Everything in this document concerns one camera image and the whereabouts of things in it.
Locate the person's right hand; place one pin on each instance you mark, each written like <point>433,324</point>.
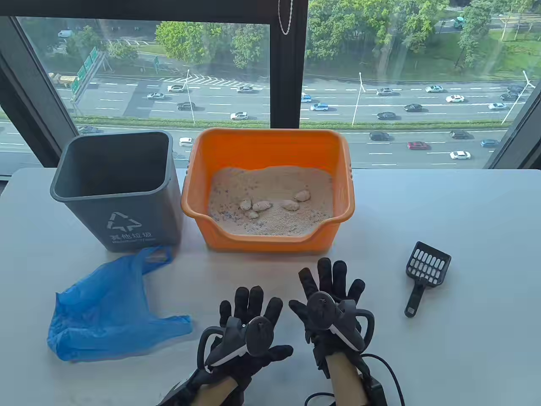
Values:
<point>334,283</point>

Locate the person's left hand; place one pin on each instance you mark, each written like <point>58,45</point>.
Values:
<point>253,304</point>

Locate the black slotted litter scoop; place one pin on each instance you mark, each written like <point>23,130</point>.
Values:
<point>427,266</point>

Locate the sandy cat litter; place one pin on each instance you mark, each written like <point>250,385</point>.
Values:
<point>270,186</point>

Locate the blue plastic bag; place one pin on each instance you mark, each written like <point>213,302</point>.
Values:
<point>105,308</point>

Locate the person's left forearm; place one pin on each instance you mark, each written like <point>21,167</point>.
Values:
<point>217,393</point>

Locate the orange plastic litter box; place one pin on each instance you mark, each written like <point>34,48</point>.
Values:
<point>262,148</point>

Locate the black white right controller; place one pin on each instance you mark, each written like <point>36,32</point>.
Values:
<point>323,308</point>

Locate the black white controller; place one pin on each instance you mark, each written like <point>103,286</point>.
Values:
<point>258,334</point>
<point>323,308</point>

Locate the black white left controller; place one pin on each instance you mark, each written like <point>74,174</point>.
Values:
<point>258,334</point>

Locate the gray plastic trash bin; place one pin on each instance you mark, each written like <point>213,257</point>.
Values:
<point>139,220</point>

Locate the white street lamp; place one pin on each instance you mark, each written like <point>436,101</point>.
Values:
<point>358,97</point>
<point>189,97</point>
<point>517,99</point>

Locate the green road sign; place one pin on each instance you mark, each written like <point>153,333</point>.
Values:
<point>89,59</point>

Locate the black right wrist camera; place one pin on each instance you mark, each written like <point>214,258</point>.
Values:
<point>376,389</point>

